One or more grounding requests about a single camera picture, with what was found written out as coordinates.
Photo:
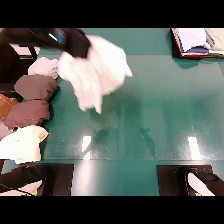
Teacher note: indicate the beige folded garment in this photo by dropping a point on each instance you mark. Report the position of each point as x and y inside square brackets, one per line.
[216, 38]

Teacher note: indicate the orange-brown garment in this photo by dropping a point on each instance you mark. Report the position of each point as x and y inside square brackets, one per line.
[6, 106]

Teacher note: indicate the blue folded garment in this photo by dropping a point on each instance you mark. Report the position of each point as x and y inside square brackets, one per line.
[196, 50]

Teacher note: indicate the mauve garment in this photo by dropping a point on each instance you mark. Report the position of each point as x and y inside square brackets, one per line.
[28, 114]

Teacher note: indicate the cream garment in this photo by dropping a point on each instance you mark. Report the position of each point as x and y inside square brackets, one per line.
[21, 145]

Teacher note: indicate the pale lavender folded garment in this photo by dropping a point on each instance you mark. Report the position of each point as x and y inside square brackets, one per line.
[191, 38]

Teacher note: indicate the white T-shirt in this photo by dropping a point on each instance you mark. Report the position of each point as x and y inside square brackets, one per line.
[96, 71]

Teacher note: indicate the pink garment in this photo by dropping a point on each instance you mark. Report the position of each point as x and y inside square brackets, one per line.
[4, 130]

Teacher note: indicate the grey-brown garment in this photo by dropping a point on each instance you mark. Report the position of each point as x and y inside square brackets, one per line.
[35, 87]

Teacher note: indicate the pale white garment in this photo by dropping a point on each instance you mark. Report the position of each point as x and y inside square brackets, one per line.
[43, 67]

